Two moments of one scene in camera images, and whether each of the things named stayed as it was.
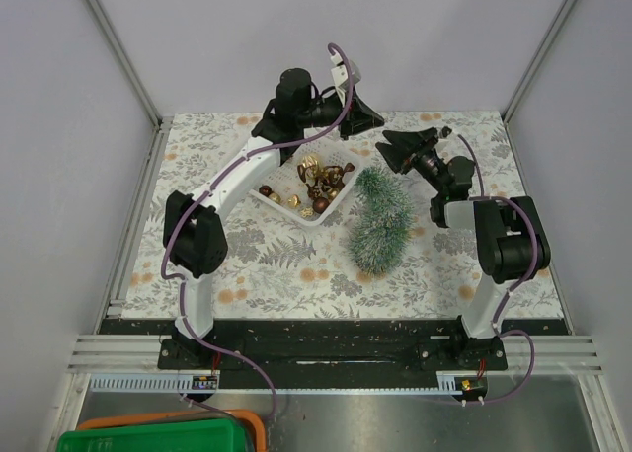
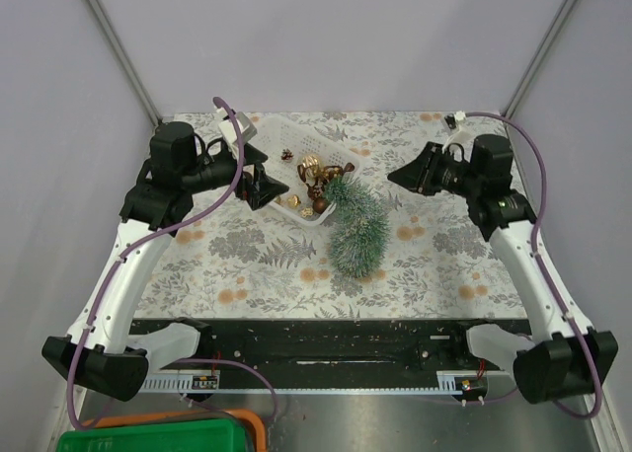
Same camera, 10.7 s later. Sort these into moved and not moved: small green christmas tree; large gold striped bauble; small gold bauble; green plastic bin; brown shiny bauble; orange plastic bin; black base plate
Moved: small green christmas tree
Not moved: large gold striped bauble; small gold bauble; brown shiny bauble; green plastic bin; orange plastic bin; black base plate
